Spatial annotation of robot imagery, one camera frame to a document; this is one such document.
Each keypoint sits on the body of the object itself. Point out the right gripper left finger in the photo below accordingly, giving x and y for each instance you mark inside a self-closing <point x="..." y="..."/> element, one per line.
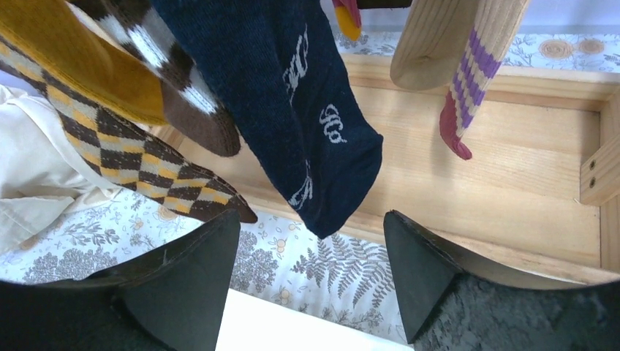
<point x="170" y="298"/>

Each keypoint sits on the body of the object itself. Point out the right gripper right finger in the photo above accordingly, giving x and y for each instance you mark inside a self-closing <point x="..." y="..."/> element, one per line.
<point x="451" y="298"/>

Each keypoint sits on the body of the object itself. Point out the navy sock beige red cuff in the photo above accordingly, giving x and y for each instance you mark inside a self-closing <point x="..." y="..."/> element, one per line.
<point x="275" y="66"/>

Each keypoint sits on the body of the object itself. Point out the beige purple striped sock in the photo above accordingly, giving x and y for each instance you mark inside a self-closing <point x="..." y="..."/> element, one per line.
<point x="459" y="44"/>

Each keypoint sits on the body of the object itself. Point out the white plastic basket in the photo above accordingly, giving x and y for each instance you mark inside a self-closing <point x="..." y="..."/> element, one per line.
<point x="250" y="323"/>

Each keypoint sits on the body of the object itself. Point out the brown yellow argyle sock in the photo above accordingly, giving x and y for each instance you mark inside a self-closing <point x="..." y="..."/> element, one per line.
<point x="126" y="155"/>

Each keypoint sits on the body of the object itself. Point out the wooden hanging rack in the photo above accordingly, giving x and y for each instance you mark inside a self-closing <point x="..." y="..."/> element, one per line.
<point x="540" y="192"/>

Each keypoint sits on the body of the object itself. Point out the beige crumpled cloth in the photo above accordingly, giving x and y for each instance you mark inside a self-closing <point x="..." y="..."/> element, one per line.
<point x="42" y="175"/>

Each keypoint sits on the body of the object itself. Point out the brown white striped sock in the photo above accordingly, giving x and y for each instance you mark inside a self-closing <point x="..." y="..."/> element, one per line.
<point x="189" y="105"/>

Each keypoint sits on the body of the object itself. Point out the mustard yellow sock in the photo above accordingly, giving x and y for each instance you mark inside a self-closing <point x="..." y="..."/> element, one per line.
<point x="50" y="34"/>

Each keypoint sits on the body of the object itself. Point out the red white striped sock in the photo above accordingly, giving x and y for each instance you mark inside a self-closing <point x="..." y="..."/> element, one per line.
<point x="348" y="18"/>

